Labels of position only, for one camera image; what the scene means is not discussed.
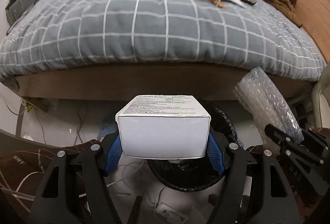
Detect clear bubble wrap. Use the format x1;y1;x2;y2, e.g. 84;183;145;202
233;67;304;146

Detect white cardboard box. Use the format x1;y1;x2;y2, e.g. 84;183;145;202
115;95;211;160

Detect black lined trash bin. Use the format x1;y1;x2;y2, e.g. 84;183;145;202
148;100;239;192

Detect brown patterned trouser leg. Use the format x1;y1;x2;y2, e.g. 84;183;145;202
1;140;100;223

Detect white charger on floor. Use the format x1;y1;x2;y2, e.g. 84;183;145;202
154;203;189;224

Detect wooden headboard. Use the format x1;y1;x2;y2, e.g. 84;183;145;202
295;0;330;62

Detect grey checked bed cover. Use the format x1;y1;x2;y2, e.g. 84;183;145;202
1;0;326;82

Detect brown wooden bed frame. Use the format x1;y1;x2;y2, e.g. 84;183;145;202
14;62;314;102

